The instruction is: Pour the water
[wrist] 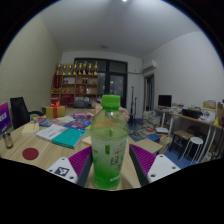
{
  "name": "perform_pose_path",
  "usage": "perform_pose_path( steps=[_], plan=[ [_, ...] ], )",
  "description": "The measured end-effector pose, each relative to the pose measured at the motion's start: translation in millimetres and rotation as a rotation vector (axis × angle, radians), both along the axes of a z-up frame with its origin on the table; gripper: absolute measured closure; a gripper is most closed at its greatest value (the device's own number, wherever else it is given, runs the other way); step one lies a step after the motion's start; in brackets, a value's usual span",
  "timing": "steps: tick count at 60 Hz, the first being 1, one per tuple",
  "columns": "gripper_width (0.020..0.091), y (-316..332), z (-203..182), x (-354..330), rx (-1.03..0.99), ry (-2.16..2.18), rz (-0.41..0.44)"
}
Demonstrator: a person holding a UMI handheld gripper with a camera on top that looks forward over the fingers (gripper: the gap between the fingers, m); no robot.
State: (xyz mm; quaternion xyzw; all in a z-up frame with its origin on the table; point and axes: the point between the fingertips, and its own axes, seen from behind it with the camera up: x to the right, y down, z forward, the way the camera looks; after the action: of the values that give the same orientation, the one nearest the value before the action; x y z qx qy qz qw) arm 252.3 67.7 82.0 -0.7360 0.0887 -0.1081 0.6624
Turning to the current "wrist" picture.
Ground cream book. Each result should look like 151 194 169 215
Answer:
21 122 40 138

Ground white book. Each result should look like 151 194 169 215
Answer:
35 123 69 142

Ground pink flowers in white pot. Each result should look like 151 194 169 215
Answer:
118 106 131 123

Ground black computer monitor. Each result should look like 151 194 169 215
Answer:
157 94 173 108

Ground pale yellow book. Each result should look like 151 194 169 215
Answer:
82 135 93 146

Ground black framed glass door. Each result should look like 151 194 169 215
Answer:
73 58 129 108

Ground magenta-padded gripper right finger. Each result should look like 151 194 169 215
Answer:
129 143 182 187

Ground white round stool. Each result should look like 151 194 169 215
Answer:
179 136 204 164

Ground pink package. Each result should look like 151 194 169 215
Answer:
73 112 95 120

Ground white wall air conditioner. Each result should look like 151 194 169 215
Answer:
142 59 158 74

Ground black office chair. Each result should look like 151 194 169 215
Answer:
9 96 44 130

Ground purple sign board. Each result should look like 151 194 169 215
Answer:
0 102 13 134

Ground flat round red coaster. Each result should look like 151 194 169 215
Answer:
21 147 40 161

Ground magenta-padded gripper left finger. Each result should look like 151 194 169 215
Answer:
46 145 93 188

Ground cluttered wooden side desk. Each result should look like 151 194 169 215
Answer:
154 106 224 161

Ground small steel cup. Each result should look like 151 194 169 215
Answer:
2 131 14 150

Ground yellow gift box red ribbon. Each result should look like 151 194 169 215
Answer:
45 100 67 120

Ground blue and red book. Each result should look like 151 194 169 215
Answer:
33 116 52 128

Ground green drink bottle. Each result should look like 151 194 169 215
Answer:
89 94 130 191

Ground wooden shelf unit with trophies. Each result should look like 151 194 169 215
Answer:
50 60 100 108

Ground teal book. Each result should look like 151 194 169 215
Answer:
51 128 88 150

